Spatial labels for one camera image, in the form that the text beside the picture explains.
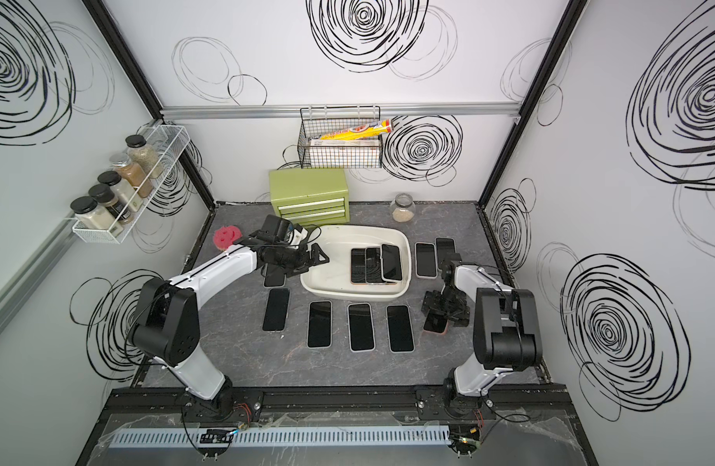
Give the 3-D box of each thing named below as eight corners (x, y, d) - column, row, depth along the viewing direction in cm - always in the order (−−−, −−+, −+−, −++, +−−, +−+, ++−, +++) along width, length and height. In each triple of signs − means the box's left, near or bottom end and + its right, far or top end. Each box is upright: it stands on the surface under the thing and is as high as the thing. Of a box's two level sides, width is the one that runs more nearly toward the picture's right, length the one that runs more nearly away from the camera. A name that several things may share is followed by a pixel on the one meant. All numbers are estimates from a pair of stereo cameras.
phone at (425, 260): (415, 277, 101) (416, 273, 99) (414, 245, 110) (415, 241, 108) (437, 279, 101) (438, 275, 99) (435, 247, 110) (436, 243, 108)
